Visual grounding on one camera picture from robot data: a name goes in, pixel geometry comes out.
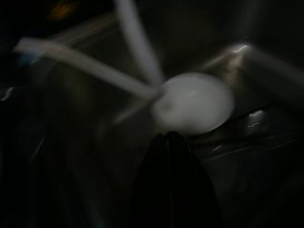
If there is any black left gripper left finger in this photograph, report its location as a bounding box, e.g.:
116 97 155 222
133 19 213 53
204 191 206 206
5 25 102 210
129 133 170 228

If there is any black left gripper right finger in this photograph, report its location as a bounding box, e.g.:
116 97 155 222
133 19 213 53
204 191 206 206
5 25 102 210
167 131 225 228

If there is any steel kitchen sink basin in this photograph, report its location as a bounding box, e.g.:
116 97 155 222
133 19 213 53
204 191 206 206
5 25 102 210
95 42 304 228

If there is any round white bowl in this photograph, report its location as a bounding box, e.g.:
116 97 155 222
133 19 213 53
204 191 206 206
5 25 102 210
152 72 235 135

